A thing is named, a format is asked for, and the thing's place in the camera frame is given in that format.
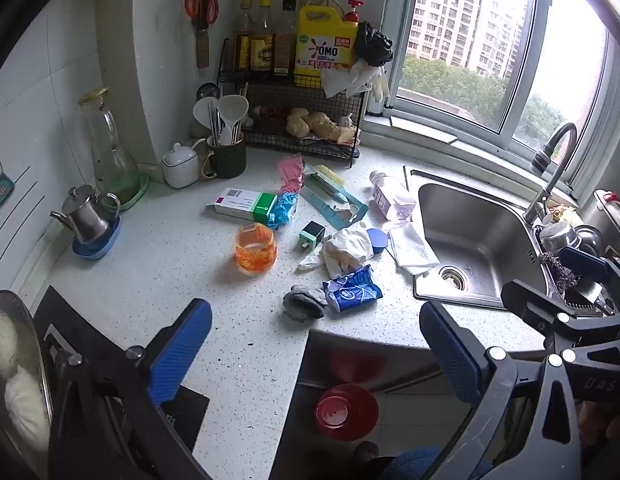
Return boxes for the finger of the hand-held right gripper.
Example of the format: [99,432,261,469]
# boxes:
[560,249,620,316]
[501,280,566,333]

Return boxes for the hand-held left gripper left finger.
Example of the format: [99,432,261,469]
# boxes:
[48,298,213,480]

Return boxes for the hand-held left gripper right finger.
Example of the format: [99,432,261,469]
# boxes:
[419,301,586,480]

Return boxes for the blue wipes pack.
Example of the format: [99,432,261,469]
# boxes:
[322,265,383,315]

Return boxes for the red plastic bucket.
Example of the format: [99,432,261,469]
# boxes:
[315,384,379,442]

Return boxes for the orange plastic cup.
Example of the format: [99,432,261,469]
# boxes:
[235,224,279,275]

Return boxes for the grey sock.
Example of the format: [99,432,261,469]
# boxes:
[283,286,329,323]

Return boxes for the white rubber glove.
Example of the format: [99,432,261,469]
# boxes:
[297,221,375,278]

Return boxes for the clear bottle purple label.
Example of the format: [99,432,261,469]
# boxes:
[369,170,417,222]

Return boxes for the black teal relay box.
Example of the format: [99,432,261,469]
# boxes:
[299,221,327,251]

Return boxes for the pink plastic wrapper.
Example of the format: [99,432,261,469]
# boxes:
[276,156,305,197]

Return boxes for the dark steel bowl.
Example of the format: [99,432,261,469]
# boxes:
[575,225,606,258]

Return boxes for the steel wool scourer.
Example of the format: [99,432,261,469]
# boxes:
[539,252,580,295]

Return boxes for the yellow dish cloth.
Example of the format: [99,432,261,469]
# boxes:
[547,204,583,228]

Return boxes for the white red appliance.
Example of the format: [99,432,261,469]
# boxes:
[592,189,620,251]

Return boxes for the metallic cabinet door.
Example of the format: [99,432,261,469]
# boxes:
[296,330,443,393]

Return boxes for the stainless steel sink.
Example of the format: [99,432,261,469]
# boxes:
[404,166,556,310]

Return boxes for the steel kitchen faucet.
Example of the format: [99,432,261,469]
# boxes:
[522,122,578,225]

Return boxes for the blue saucer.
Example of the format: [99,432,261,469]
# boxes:
[72,216,122,261]

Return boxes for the blue round lid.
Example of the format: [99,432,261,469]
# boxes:
[366,228,389,256]

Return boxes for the white green medicine box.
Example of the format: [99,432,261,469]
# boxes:
[206,187,279,225]

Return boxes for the green dish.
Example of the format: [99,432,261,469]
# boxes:
[100,171,150,212]

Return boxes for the steel teapot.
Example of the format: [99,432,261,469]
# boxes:
[50,185,121,245]

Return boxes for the steel wok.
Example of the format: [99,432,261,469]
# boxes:
[0,290,54,478]

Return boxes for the white steamed bun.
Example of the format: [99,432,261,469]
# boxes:
[4,365,48,448]
[0,310,19,378]

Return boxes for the blue white plastic wrapper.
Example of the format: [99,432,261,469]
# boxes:
[266,191,301,231]

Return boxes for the white lidded sugar jar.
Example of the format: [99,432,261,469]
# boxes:
[162,136,207,189]

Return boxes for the teal brush packaging card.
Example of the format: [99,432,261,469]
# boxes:
[300,166,369,231]

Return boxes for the dark green utensil mug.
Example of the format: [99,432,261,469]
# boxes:
[200,136,247,180]

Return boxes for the yellow bristle brush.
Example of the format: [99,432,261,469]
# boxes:
[310,165,345,187]

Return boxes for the glass carafe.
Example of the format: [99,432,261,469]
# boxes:
[78,87,139,196]

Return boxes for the white plastic spatula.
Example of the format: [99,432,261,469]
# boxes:
[192,97,219,143]

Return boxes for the white rice paddle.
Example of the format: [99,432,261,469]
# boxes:
[219,94,249,145]

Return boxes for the ginger root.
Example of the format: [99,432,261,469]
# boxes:
[286,107,357,143]

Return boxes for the hanging white rubber gloves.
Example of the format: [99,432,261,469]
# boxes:
[322,57,391,106]

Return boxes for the black plastic bag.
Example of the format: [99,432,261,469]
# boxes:
[354,21,395,67]

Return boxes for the dark sauce bottle black cap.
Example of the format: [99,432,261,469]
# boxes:
[274,0,297,77]

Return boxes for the yellow detergent jug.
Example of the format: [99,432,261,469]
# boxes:
[294,0,365,78]

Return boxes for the window frame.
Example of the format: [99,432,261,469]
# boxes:
[365,0,620,201]

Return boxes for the black wire rack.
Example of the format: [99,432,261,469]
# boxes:
[217,37,365,167]

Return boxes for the orange handled scissors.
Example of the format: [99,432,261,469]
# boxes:
[185,0,221,25]

